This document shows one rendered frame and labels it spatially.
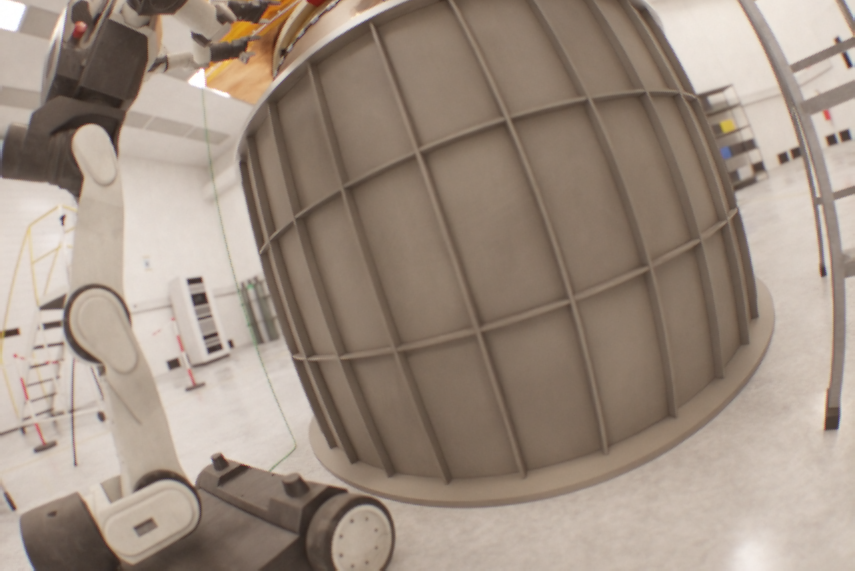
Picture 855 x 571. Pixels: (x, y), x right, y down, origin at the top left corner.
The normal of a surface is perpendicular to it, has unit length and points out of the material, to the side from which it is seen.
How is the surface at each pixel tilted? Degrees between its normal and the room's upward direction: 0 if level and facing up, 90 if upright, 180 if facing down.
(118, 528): 90
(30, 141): 113
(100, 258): 90
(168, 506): 90
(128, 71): 102
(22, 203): 90
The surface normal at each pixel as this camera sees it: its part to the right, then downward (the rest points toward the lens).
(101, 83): 0.88, 0.27
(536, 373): -0.24, 0.04
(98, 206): 0.83, 0.12
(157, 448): 0.84, -0.30
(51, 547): 0.60, -0.63
